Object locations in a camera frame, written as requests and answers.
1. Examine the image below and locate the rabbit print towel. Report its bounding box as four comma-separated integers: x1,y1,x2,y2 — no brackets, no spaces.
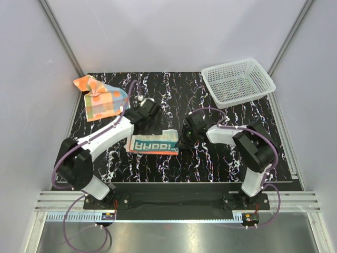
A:
124,129,179,155

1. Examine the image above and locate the orange dotted checkered towel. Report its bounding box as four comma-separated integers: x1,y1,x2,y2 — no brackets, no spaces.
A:
73,75,128,122

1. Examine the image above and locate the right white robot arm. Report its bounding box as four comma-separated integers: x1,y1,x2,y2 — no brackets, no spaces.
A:
175,112,279,210

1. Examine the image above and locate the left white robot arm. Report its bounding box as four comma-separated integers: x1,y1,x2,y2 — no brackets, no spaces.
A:
52,99,161,209

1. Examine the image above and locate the white plastic mesh basket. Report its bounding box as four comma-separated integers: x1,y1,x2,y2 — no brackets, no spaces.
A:
201,59,276,109

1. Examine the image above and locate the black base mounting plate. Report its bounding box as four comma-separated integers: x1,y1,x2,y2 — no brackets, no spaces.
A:
83,182,270,211

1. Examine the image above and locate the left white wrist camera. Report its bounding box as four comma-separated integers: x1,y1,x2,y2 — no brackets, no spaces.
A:
137,95,155,106

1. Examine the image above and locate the aluminium frame rail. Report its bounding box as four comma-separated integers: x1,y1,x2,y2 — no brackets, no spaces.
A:
34,191,320,223

